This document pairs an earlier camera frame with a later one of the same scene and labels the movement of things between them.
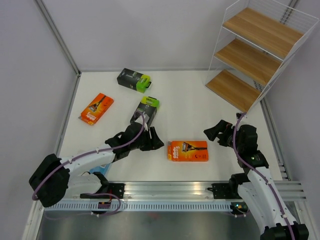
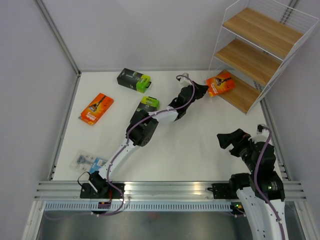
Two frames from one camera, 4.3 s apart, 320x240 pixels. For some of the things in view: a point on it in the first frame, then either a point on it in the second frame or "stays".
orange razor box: (96, 109) stays
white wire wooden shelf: (258, 39) stays
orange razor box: (179, 151) to (222, 82)
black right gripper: (222, 127) to (237, 138)
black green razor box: (134, 79) stays
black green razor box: (146, 110) stays
